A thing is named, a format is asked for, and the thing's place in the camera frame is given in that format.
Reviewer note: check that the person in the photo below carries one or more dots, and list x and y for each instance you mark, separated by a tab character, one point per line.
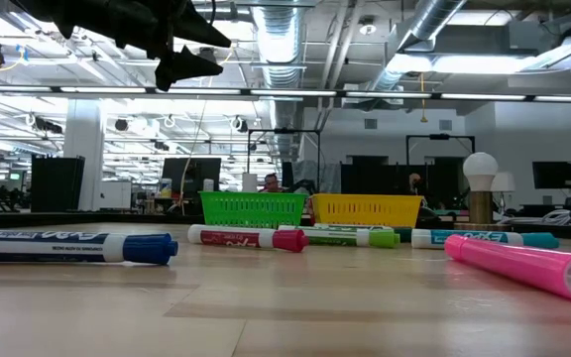
271	183
415	184

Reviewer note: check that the silver ventilation duct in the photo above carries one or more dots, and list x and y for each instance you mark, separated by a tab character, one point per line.
293	44
419	25

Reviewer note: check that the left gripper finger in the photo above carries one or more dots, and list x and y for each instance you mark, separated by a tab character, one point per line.
181	67
196	30

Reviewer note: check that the small white shade lamp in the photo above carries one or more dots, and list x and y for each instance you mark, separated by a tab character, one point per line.
504	182

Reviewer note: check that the green plastic basket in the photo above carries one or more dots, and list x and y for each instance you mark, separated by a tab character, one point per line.
253	210

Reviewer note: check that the black cabinet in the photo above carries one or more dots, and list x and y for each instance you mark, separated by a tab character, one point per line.
57	183

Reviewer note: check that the ceiling light tube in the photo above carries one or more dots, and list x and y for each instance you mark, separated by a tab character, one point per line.
201	91
563	98
8	88
293	92
484	96
387	94
102	90

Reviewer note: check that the pink highlighter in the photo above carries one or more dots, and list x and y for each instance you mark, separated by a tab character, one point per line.
513	263

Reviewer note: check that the black partition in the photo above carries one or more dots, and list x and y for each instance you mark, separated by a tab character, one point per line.
384	178

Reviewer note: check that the globe bulb lamp wooden base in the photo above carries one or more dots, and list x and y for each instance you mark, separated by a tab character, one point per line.
480	168

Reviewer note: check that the black computer monitor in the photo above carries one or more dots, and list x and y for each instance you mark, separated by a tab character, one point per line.
196	173
553	174

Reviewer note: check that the white cup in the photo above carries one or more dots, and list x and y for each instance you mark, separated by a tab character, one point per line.
208	186

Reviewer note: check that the red Expo marker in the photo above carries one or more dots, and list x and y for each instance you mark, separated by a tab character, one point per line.
246	238

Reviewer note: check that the black metal frame stand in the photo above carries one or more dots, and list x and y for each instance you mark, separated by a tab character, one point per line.
439	136

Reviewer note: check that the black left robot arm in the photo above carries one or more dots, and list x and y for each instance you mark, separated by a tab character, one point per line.
37	7

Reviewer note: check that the teal Expo marker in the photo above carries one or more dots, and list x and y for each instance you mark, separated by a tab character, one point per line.
469	238

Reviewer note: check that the yellow plastic basket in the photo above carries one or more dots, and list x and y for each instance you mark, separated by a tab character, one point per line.
367	210

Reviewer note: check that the blue Expo marker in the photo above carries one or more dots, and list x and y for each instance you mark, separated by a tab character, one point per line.
42	247

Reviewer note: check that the light green Expo marker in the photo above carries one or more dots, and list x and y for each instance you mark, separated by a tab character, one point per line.
345	238

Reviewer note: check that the dark green Expo marker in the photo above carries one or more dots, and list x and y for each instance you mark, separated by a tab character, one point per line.
355	225

